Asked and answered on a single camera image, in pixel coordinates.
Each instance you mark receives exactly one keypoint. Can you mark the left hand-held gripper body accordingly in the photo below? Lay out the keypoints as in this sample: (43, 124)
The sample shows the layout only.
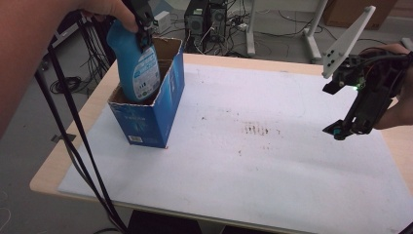
(142, 16)

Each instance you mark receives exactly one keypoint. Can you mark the person's left hand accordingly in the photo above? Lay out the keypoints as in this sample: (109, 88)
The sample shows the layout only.
(110, 8)

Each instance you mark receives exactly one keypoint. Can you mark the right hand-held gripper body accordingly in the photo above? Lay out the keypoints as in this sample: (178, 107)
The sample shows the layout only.
(370, 94)

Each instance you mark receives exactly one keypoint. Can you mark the blue spray bottle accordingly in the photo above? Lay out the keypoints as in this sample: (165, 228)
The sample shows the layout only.
(130, 65)

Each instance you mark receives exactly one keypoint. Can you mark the brown cardboard box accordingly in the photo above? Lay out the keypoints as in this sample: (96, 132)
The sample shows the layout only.
(344, 13)

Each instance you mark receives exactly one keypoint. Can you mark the dark tape strip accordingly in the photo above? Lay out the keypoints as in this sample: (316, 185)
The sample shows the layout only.
(63, 137)

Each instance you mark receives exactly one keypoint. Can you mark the person's right hand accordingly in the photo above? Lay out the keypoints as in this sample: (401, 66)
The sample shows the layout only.
(401, 110)

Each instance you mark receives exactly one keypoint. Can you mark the white power strip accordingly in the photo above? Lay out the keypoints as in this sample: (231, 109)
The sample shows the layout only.
(241, 26)

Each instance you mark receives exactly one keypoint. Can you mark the white foam mat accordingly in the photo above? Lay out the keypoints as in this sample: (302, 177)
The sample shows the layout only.
(227, 178)

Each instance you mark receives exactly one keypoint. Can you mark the small white box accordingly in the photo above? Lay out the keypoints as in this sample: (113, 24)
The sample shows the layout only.
(162, 21)

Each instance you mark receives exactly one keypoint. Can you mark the black chair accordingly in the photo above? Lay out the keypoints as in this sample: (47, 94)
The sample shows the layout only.
(162, 224)

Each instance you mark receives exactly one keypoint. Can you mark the black computer tower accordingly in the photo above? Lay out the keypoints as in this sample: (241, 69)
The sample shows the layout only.
(217, 19)
(196, 22)

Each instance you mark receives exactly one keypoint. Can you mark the blue cardboard box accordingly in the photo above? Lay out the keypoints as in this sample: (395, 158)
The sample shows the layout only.
(149, 123)

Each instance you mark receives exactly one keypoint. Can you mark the white desk frame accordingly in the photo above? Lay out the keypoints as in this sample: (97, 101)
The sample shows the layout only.
(250, 29)

